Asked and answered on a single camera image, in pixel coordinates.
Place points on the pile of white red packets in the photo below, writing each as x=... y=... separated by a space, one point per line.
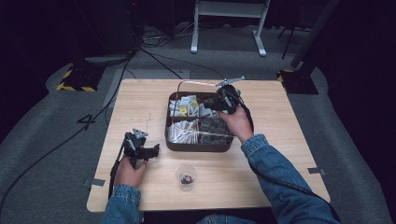
x=207 y=112

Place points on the black striped stand base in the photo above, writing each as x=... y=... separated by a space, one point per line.
x=299 y=82
x=79 y=79

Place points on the clear plastic cup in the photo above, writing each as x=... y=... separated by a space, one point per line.
x=186 y=171

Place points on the person's denim lap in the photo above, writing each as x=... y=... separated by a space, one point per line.
x=224 y=219

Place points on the white desk frame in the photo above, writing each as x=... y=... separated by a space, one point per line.
x=229 y=9

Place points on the row of long white sachets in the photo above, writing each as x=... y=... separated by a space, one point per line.
x=182 y=132

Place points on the grey tape piece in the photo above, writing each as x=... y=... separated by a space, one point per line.
x=316 y=170
x=95 y=182

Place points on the pile of dark packets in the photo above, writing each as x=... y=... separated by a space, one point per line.
x=214 y=127

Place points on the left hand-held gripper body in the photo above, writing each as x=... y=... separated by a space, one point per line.
x=134 y=146

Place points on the dark small packet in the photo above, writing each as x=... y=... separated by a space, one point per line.
x=187 y=179

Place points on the dark compartment box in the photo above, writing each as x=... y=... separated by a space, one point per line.
x=199 y=146

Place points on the person's left hand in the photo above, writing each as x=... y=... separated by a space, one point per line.
x=129 y=174

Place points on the person's right hand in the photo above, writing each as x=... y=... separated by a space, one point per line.
x=238 y=124

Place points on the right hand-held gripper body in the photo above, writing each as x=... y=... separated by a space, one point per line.
x=229 y=98

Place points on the pile of white yellow packets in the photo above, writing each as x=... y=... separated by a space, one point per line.
x=183 y=105

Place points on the grey metal post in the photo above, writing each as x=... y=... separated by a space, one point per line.
x=314 y=31

